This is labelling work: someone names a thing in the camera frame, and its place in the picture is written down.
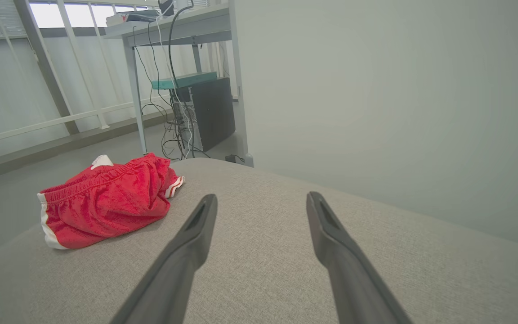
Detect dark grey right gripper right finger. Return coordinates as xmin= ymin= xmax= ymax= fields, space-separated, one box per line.
xmin=306 ymin=192 xmax=412 ymax=324

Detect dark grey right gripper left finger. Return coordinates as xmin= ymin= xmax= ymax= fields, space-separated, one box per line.
xmin=110 ymin=194 xmax=218 ymax=324

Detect red shorts with white stripes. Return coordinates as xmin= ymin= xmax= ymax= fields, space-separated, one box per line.
xmin=37 ymin=153 xmax=185 ymax=250

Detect black computer tower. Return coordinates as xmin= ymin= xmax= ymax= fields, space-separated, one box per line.
xmin=172 ymin=77 xmax=236 ymax=153

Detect teal flat box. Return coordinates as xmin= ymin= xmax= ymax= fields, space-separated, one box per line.
xmin=152 ymin=71 xmax=218 ymax=90

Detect pale grey partition panel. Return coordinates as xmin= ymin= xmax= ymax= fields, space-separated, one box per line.
xmin=234 ymin=0 xmax=518 ymax=251

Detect white metal railing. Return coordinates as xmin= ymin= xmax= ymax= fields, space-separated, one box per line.
xmin=0 ymin=0 xmax=174 ymax=149

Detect dark grey window pillar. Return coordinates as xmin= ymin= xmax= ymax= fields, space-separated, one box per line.
xmin=14 ymin=0 xmax=80 ymax=135

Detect white metal desk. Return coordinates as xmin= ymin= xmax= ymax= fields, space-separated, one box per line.
xmin=104 ymin=2 xmax=241 ymax=156

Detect stack of flat books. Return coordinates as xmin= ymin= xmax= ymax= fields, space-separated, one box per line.
xmin=106 ymin=9 xmax=161 ymax=26

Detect grey partition post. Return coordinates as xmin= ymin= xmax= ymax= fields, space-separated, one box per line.
xmin=228 ymin=0 xmax=255 ymax=168

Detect thin black cable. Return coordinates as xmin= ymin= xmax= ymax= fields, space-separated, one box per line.
xmin=132 ymin=26 xmax=172 ymax=118

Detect thick black cable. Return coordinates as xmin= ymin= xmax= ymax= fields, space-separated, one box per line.
xmin=167 ymin=2 xmax=197 ymax=159

